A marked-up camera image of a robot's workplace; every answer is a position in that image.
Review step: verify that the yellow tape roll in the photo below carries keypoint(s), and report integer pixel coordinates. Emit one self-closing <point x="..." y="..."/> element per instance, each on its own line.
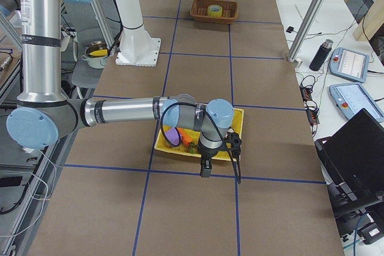
<point x="215" y="11"/>

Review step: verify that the yellow plastic basket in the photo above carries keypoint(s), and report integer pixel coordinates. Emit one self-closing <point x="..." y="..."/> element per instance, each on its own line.
<point x="162" y="145"/>

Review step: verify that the brown wicker basket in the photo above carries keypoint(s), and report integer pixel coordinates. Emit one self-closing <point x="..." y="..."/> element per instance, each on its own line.
<point x="199" y="11"/>

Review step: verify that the orange toy carrot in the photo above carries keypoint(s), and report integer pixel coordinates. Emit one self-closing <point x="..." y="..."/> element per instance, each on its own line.
<point x="186" y="139"/>

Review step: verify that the purple sponge block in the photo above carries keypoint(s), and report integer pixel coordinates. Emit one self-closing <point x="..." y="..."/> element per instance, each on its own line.
<point x="173" y="137"/>

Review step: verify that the white enamel pot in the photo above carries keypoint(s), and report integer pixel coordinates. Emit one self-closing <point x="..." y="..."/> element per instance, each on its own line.
<point x="96" y="54"/>

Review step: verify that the small black device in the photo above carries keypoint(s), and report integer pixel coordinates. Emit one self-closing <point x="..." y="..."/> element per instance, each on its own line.
<point x="290" y="29"/>

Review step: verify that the black water bottle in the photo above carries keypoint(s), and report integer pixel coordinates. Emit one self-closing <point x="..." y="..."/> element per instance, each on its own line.
<point x="321" y="55"/>

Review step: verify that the teach pendant lower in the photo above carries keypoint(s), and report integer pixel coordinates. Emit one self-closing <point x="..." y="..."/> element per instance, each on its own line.
<point x="350" y="98"/>

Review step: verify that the teach pendant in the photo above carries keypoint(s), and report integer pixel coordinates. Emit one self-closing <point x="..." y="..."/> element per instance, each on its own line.
<point x="350" y="98"/>
<point x="349" y="64"/>

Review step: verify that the teach pendant upper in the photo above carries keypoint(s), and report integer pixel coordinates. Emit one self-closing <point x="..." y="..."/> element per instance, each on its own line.
<point x="349" y="64"/>

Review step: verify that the black laptop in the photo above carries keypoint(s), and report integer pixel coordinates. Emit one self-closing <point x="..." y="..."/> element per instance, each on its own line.
<point x="354" y="154"/>

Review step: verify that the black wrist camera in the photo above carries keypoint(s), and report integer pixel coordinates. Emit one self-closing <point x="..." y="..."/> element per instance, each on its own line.
<point x="205" y="167"/>

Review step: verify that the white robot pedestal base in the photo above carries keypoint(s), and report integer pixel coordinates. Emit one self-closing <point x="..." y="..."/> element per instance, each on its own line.
<point x="137" y="47"/>

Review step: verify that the aluminium frame post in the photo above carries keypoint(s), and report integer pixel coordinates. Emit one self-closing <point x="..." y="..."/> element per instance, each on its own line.
<point x="306" y="24"/>

